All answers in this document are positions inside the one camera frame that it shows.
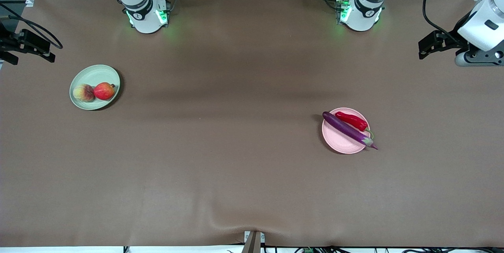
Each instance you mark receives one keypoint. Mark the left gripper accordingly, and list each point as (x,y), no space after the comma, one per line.
(451,41)

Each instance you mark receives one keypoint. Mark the green round plate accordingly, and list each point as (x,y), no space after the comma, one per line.
(94,73)

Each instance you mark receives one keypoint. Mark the yellow pink peach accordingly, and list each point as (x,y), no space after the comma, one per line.
(83,93)

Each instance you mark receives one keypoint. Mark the brown table cloth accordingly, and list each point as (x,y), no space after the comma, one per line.
(197,190)

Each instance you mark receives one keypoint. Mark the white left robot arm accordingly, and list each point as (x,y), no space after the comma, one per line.
(362,8)

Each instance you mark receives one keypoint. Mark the pink round plate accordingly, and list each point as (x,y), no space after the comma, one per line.
(338,142)

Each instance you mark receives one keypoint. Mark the red chili pepper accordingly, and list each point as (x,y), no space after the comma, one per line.
(350,119)

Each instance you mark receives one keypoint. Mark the purple eggplant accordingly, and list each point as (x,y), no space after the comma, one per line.
(346,129)

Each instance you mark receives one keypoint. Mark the red apple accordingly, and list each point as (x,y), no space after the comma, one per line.
(104,91)

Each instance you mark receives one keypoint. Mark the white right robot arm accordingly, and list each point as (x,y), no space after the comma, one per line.
(143,12)

